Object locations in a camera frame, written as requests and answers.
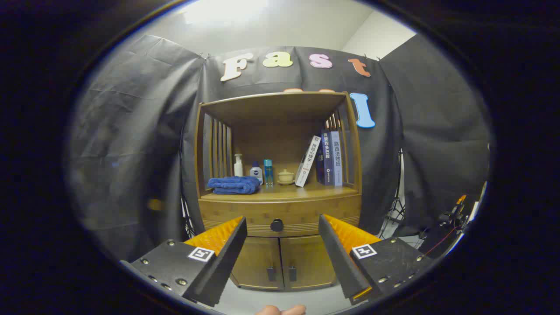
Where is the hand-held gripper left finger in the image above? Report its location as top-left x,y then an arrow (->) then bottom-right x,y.
120,215 -> 248,308

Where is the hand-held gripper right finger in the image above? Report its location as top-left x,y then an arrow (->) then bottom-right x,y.
318,213 -> 434,306

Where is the wooden drawer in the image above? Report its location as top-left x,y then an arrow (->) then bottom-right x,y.
198,195 -> 361,238

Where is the wooden countertop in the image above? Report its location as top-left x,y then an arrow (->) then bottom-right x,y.
200,180 -> 359,202

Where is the wooden cabinet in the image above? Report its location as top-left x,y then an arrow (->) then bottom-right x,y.
194,91 -> 364,291

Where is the black light stand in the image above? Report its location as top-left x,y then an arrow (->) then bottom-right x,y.
181,127 -> 195,239
378,149 -> 405,239

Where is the blue folded towel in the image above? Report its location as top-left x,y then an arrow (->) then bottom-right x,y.
207,176 -> 261,195

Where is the pale lavender book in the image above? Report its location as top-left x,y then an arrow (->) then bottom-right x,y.
329,131 -> 343,187

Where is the white book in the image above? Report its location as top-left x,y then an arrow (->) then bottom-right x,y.
294,135 -> 322,188

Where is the dark blue book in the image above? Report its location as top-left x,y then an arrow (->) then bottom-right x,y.
316,129 -> 334,186

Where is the black device with orange tip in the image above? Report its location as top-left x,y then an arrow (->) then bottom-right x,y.
420,195 -> 488,259

